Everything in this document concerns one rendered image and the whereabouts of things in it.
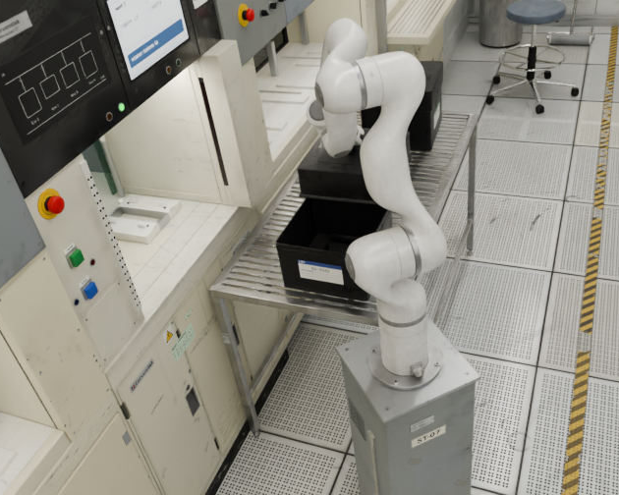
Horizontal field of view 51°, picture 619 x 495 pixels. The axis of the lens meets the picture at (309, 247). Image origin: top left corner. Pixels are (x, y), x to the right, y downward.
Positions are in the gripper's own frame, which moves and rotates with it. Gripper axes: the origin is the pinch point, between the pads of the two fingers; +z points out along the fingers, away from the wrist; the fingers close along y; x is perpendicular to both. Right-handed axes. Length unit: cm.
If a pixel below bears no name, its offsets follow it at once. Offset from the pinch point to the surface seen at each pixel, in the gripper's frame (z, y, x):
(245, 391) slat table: 28, 35, 86
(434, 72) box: 54, -10, -45
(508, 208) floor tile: 167, -36, -15
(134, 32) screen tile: -61, 39, -7
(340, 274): -9.0, -5.5, 41.1
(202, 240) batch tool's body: -7, 42, 36
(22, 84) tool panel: -91, 40, 17
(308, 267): -9.2, 4.6, 40.5
